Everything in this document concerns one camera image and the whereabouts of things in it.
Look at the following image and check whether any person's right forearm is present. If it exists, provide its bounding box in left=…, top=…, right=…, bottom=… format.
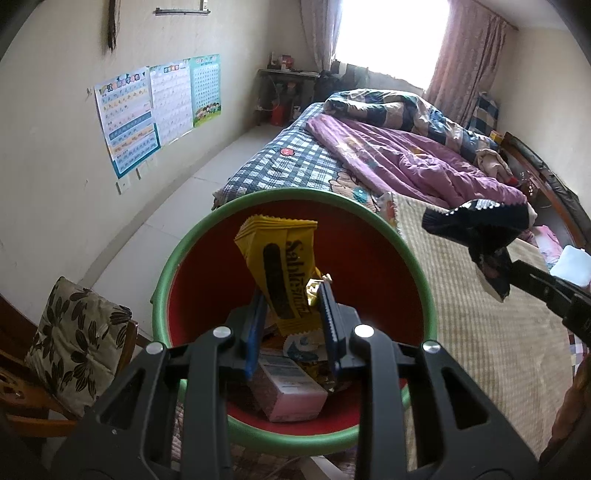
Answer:
left=538, top=369, right=591, bottom=469

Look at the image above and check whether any green chart wall poster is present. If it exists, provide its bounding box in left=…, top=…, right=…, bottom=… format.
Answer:
left=190, top=54, right=222, bottom=130

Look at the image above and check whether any dark clothes pile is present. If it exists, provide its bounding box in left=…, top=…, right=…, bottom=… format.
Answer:
left=318, top=62, right=370, bottom=93

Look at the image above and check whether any floral chair cushion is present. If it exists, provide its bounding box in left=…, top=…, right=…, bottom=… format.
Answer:
left=24, top=276, right=134, bottom=418

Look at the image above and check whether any pink patterned curtain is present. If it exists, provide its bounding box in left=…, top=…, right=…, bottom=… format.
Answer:
left=425, top=0, right=515, bottom=127
left=299, top=0, right=345, bottom=75

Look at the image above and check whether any yellow biscuit wrapper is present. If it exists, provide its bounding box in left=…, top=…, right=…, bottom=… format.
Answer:
left=235, top=215, right=329, bottom=337

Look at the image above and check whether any blue patchwork quilt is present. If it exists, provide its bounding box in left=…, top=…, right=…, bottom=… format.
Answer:
left=323, top=88, right=499, bottom=162

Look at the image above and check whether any blue chart wall poster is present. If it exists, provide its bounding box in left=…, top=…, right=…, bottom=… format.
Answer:
left=93, top=67, right=162, bottom=180

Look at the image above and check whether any light blue pillow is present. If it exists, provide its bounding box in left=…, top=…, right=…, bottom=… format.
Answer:
left=549, top=244, right=591, bottom=284

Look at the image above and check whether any dark blue snack wrapper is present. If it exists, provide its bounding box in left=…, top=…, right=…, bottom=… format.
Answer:
left=422, top=198, right=529, bottom=303

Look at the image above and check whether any checkered patchwork sheet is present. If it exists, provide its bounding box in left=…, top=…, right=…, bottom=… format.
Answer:
left=570, top=332, right=591, bottom=365

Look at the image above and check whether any small dark desk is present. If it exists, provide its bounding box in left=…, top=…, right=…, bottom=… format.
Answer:
left=257, top=68, right=321, bottom=125

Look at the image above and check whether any white chart wall poster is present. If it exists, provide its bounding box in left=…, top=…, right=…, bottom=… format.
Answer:
left=148, top=59, right=195, bottom=148

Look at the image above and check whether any beige striped table cover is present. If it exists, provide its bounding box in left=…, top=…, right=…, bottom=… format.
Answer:
left=379, top=191, right=578, bottom=457

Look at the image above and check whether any plaid folded cushion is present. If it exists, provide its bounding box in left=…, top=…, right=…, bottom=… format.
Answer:
left=466, top=92, right=502, bottom=137

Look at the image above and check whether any red bin with green rim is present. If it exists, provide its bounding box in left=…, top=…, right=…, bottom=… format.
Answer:
left=151, top=187, right=438, bottom=455

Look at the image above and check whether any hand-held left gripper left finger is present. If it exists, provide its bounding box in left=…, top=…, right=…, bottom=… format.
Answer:
left=53, top=293, right=267, bottom=480

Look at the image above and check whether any dark wooden headboard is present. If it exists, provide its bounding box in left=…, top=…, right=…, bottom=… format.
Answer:
left=501, top=131, right=591, bottom=252

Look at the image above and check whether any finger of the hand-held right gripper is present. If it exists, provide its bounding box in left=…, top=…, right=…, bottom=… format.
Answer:
left=505, top=272, right=568, bottom=319
left=508, top=260, right=578, bottom=298

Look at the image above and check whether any pink printed pillow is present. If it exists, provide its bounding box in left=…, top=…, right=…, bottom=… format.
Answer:
left=522, top=225, right=561, bottom=271

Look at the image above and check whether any crushed blue white carton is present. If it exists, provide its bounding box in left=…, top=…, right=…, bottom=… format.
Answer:
left=283, top=333, right=329, bottom=365

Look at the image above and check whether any cream clothes pile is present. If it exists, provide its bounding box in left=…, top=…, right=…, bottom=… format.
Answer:
left=475, top=148, right=513, bottom=178

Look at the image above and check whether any dark hanging wall strip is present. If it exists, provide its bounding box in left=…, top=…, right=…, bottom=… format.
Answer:
left=107, top=0, right=122, bottom=51

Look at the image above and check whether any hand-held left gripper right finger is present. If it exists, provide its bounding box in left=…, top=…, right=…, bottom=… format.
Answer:
left=318, top=281, right=541, bottom=480

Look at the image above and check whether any purple duvet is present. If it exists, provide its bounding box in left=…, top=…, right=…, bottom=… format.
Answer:
left=307, top=114, right=527, bottom=210

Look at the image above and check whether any white milk carton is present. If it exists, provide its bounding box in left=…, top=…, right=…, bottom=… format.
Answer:
left=256, top=350, right=329, bottom=423

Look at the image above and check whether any blue plaid bed sheet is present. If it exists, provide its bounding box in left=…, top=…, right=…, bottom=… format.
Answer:
left=212, top=102, right=384, bottom=213

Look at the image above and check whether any dark wall rail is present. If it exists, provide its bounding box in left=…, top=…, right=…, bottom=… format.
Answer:
left=154, top=7, right=211, bottom=17

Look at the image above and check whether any dark wooden chair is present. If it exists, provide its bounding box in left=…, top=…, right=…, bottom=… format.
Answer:
left=0, top=295, right=153, bottom=439

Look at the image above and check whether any bright window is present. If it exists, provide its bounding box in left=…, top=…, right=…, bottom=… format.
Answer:
left=335, top=0, right=451, bottom=88

